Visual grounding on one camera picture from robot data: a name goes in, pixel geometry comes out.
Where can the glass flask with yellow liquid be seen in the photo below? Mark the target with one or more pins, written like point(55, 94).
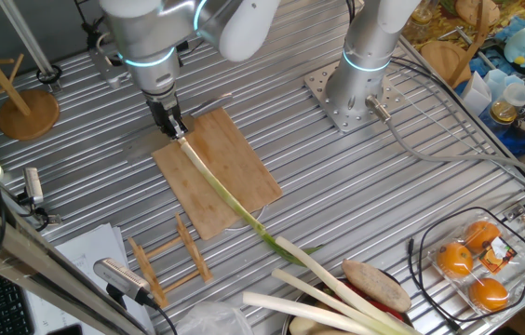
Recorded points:
point(507, 109)

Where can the orange fruit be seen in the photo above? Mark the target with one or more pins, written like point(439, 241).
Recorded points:
point(488, 294)
point(454, 259)
point(482, 235)

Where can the wooden mug tree stand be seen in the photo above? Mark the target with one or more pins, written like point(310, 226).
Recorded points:
point(444, 60)
point(27, 114)

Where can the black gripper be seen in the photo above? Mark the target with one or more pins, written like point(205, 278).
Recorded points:
point(164, 114)

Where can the steel cleaver knife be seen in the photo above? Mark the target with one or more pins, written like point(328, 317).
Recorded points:
point(151, 144)

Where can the round woven wooden item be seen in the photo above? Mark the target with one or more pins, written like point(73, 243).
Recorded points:
point(474, 9)

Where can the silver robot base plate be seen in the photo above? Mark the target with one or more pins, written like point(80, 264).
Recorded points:
point(323, 88)

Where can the wooden knife rack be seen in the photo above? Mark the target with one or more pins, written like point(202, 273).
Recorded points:
point(192, 251)

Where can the metal bowl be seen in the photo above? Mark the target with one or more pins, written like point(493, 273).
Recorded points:
point(286, 325)

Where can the white paper sheets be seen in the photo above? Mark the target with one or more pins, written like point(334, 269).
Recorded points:
point(90, 242)

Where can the small silver camera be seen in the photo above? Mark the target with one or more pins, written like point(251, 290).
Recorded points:
point(33, 183)

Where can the brown sweet potato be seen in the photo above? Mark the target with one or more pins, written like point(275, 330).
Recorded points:
point(376, 286)

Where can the metal camera mount clamp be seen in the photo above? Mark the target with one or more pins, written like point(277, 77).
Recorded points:
point(41, 216)

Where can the long scallion with green top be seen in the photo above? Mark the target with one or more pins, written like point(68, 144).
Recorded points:
point(225, 195)

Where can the clear plastic bag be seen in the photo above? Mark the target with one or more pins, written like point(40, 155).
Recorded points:
point(211, 321)

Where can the white paper box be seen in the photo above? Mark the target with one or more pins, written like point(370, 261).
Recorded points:
point(474, 95)

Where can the clear glass bottle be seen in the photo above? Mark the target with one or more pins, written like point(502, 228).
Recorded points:
point(418, 18)

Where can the blue cloth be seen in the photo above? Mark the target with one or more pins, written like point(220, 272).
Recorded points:
point(518, 139)

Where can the aluminium frame beam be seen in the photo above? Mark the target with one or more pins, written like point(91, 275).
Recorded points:
point(34, 260)

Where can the wooden cutting board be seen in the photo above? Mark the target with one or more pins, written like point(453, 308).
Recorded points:
point(234, 172)

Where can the pale potato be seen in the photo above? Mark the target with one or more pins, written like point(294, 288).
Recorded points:
point(306, 328)

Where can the black stand with thin rod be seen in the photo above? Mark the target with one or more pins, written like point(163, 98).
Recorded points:
point(79, 11)

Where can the orange label sticker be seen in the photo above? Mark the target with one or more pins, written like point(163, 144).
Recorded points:
point(497, 255)

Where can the red vegetable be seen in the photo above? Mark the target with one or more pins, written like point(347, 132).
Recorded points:
point(368, 301)

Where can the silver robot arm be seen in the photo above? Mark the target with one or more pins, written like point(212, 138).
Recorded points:
point(365, 42)

